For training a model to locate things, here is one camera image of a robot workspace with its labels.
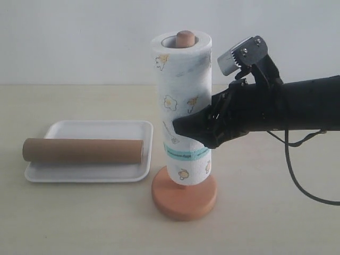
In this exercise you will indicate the white foam tray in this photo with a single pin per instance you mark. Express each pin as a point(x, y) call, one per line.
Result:
point(95, 173)

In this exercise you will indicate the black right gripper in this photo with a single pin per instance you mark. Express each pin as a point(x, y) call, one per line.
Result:
point(233, 113)

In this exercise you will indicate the brown cardboard tube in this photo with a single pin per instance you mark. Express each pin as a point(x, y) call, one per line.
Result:
point(82, 150)

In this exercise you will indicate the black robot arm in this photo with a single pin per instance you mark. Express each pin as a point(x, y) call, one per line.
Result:
point(310, 105)

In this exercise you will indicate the white patterned paper towel roll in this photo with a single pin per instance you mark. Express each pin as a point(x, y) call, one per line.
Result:
point(183, 78)

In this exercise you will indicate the wooden paper towel holder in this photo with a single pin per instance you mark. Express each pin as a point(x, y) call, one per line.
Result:
point(177, 201)

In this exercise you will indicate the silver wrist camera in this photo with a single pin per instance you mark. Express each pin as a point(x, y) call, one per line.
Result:
point(244, 54)

